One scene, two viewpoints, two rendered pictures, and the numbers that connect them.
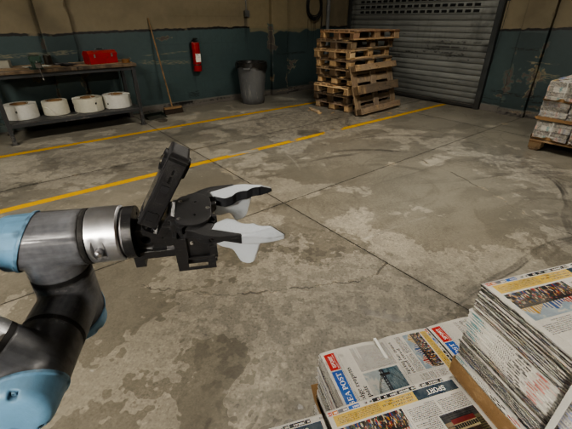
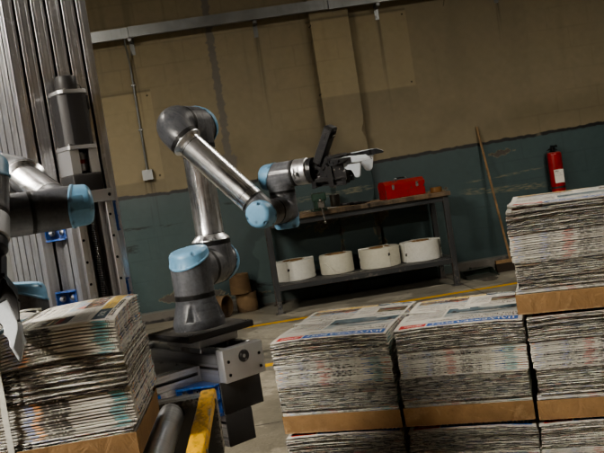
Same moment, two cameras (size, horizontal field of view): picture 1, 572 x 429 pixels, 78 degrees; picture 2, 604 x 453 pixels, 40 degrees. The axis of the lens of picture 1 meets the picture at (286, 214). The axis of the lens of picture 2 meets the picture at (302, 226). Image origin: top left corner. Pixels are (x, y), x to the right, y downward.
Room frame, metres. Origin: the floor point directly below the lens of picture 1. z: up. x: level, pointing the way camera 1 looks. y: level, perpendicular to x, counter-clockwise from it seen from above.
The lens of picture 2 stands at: (-1.54, -1.10, 1.19)
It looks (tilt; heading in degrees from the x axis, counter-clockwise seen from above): 3 degrees down; 35
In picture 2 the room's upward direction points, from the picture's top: 9 degrees counter-clockwise
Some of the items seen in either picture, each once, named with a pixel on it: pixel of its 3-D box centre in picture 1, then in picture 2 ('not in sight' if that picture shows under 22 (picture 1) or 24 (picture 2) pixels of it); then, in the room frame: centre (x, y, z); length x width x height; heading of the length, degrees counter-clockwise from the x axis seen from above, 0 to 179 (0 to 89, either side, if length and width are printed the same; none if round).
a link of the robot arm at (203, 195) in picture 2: not in sight; (202, 195); (0.34, 0.57, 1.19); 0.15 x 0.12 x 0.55; 11
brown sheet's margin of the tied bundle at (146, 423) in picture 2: not in sight; (102, 427); (-0.64, 0.01, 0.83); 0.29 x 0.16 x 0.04; 39
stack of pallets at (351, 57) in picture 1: (354, 68); not in sight; (7.07, -1.27, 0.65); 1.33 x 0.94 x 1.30; 132
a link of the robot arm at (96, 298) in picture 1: (68, 306); (282, 209); (0.37, 0.31, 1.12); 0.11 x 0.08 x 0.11; 11
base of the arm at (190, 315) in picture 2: not in sight; (197, 309); (0.21, 0.54, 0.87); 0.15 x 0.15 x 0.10
